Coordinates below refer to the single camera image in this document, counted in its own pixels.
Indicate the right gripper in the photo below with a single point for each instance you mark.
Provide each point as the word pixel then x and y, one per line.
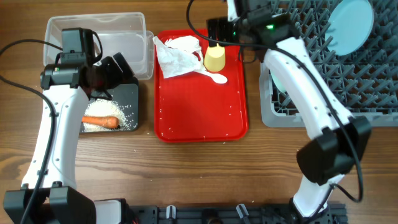
pixel 221 25

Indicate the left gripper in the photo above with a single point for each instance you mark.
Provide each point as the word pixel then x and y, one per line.
pixel 118 78

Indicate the white rice pile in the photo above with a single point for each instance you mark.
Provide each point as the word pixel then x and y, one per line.
pixel 125 112

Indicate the yellow plastic cup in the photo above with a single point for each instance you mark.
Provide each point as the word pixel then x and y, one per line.
pixel 215 58

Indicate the orange carrot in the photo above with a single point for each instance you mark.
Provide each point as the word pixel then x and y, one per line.
pixel 109 122

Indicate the white plastic spoon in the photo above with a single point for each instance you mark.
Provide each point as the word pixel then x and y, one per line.
pixel 216 77

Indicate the green bowl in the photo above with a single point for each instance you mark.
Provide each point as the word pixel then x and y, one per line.
pixel 278 84

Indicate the white napkin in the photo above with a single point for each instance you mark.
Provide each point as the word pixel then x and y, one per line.
pixel 179 56

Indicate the light blue plate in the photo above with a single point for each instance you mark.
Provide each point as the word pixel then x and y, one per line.
pixel 351 23

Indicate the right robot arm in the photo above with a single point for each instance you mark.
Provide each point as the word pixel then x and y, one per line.
pixel 337 138

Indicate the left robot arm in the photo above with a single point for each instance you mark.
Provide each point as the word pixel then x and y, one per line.
pixel 48 191

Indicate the black waste tray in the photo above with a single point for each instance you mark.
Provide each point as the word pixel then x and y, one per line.
pixel 124 93

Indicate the grey dishwasher rack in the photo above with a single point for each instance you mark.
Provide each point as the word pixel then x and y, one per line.
pixel 365 80

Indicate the clear plastic bin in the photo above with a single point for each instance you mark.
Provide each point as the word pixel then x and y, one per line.
pixel 118 32

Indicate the red serving tray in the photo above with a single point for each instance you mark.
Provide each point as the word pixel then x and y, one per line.
pixel 193 108

